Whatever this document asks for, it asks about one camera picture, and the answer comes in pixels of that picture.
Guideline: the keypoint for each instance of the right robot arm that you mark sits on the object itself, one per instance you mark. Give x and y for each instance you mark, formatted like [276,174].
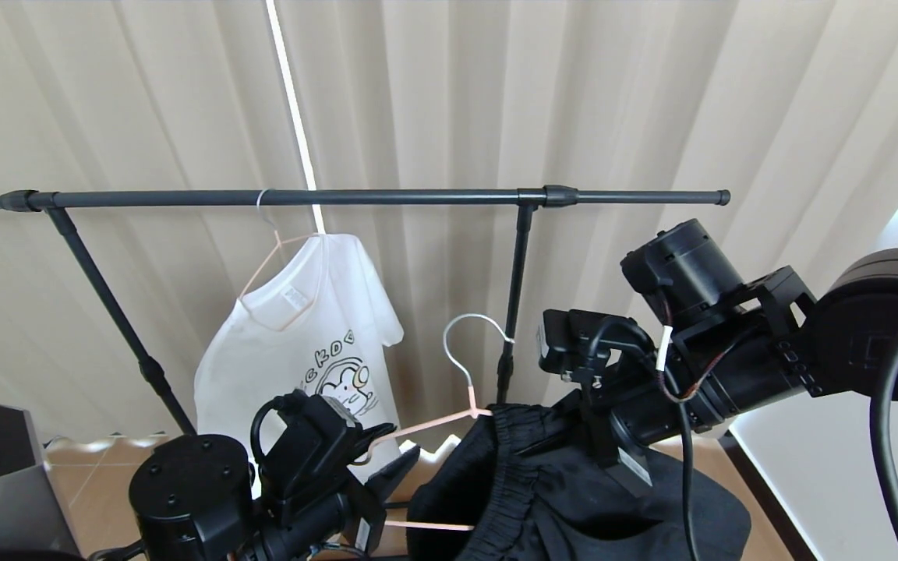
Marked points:
[870,335]

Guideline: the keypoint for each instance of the black garment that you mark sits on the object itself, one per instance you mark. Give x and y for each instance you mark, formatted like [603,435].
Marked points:
[558,506]

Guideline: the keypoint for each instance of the white printed t-shirt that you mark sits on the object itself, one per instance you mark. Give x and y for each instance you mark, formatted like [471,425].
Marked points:
[262,366]

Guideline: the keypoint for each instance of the pink clothes hanger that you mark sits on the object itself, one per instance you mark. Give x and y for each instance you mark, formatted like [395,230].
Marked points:
[266,265]
[433,423]

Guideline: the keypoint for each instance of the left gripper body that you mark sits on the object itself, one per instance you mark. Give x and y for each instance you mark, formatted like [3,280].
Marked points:
[316,530]

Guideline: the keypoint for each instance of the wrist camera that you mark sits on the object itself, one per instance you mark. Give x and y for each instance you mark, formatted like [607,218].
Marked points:
[574,343]
[309,444]

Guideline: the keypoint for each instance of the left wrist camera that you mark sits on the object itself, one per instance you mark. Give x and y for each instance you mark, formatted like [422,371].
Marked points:
[309,444]

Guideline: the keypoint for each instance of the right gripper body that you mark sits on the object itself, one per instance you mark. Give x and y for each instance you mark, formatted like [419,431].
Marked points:
[730,382]

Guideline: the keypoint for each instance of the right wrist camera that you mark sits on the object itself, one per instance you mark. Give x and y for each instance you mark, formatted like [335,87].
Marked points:
[574,343]

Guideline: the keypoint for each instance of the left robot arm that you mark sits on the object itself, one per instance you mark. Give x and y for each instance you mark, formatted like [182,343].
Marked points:
[184,499]

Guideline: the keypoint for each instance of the white curtain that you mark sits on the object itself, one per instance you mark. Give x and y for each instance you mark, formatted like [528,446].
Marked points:
[574,93]

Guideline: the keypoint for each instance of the black clothes rack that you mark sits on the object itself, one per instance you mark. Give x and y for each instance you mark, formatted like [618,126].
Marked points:
[418,197]

